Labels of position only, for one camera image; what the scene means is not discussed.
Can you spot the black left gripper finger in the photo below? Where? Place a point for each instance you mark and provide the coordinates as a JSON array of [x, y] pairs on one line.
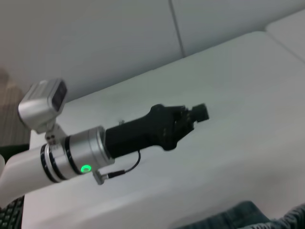
[[193, 120], [194, 109]]

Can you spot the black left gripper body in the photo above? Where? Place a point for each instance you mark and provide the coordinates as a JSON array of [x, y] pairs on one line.
[[147, 133]]

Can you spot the blue denim shorts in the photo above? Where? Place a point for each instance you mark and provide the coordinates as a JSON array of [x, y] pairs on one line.
[[247, 217]]

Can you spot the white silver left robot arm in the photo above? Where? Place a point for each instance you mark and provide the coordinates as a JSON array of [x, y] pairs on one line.
[[71, 157]]

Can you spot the black keyboard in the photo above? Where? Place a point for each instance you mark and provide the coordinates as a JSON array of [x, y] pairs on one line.
[[10, 213]]

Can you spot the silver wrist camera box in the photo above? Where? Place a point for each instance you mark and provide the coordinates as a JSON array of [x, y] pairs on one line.
[[43, 105]]

